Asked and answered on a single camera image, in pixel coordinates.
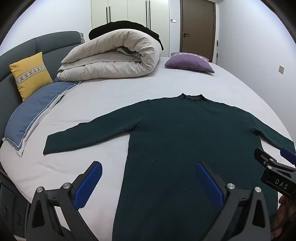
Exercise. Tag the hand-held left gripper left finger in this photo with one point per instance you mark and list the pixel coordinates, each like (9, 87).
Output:
(89, 185)

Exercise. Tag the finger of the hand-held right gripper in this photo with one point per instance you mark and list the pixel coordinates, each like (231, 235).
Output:
(266, 158)
(288, 154)

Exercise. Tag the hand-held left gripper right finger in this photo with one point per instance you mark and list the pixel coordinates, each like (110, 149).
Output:
(209, 185)

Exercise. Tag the dark green sweater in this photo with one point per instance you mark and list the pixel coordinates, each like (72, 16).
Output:
(175, 139)

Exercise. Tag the person's right hand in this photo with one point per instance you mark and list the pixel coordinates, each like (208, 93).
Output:
(285, 213)

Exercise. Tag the blue pillow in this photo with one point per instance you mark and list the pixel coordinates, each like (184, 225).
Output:
(34, 106)

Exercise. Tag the bed with white sheet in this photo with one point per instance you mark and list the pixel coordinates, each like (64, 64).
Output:
(120, 92)

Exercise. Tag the purple pillow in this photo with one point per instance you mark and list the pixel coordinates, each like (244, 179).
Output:
(188, 62)

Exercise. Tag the yellow patterned pillow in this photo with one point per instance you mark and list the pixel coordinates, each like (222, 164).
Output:
(30, 74)

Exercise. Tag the beige folded duvet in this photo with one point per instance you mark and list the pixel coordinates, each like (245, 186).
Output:
(111, 55)

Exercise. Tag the brown door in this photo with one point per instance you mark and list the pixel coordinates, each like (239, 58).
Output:
(198, 23)

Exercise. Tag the grey upholstered headboard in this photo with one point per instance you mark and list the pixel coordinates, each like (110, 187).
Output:
(20, 48)

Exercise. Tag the black cloth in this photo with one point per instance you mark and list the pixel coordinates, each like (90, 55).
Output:
(104, 27)

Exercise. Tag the white wardrobe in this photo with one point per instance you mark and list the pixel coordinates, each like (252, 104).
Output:
(129, 11)

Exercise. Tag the wall socket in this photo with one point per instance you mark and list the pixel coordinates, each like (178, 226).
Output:
(281, 69)

